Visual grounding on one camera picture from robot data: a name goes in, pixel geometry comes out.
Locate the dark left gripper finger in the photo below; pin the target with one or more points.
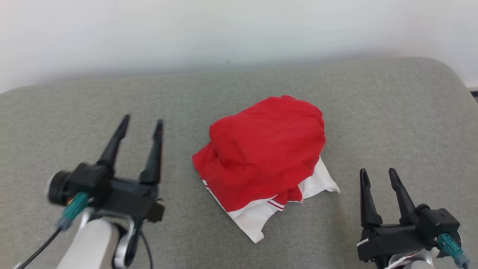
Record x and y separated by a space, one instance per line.
112 149
154 164

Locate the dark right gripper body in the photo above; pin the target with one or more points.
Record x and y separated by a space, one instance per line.
392 239

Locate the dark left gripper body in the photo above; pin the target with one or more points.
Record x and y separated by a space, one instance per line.
130 198

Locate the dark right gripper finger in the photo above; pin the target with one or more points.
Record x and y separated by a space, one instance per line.
404 205
368 205

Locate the red shorts with white bands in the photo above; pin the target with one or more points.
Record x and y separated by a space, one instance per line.
254 220

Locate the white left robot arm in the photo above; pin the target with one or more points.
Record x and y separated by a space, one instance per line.
91 246

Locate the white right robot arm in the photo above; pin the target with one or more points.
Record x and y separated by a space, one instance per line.
414 261

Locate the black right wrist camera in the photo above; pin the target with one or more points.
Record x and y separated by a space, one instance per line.
438 222

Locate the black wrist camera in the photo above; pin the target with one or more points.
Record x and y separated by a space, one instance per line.
82 181
438 222

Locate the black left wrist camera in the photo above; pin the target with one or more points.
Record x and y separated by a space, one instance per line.
82 181

